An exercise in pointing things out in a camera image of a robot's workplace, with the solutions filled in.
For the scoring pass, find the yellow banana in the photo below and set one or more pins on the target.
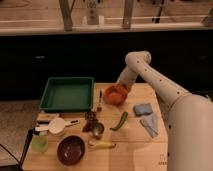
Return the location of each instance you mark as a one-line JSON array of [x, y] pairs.
[[101, 144]]

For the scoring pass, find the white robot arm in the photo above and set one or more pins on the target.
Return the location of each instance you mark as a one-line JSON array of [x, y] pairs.
[[190, 135]]

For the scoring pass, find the green chili pepper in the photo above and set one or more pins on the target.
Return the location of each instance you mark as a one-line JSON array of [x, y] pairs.
[[122, 120]]

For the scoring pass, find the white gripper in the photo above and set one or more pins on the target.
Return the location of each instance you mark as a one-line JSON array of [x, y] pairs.
[[127, 78]]

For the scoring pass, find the red orange bowl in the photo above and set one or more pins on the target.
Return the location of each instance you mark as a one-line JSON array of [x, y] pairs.
[[113, 96]]

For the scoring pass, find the light blue crumpled cloth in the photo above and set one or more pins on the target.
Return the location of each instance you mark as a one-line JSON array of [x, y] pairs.
[[150, 123]]

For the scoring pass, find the dark maroon bowl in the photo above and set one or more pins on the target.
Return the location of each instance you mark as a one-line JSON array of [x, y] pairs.
[[71, 150]]

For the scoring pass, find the green plastic cup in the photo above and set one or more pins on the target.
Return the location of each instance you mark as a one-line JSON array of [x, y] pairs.
[[39, 143]]

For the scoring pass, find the blue folded cloth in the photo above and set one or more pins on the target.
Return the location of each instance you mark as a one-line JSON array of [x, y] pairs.
[[142, 109]]

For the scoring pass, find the green plastic tray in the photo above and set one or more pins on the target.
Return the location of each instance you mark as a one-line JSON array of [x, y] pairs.
[[68, 94]]

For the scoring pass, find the small metal cup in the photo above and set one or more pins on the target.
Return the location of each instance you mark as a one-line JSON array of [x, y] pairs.
[[97, 130]]

